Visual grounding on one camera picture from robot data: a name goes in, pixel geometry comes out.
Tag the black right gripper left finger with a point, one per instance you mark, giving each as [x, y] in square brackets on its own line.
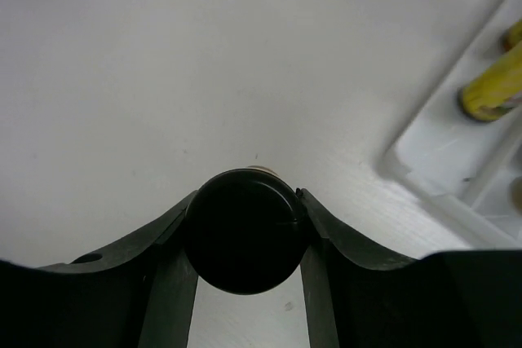
[138, 291]

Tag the black cap spice jar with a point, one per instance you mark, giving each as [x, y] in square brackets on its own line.
[245, 231]

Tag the white divided organizer tray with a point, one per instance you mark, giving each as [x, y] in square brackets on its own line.
[462, 168]

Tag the yellow label bottle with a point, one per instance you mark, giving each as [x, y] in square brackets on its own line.
[495, 92]
[512, 37]

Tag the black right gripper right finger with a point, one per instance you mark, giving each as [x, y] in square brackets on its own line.
[359, 293]

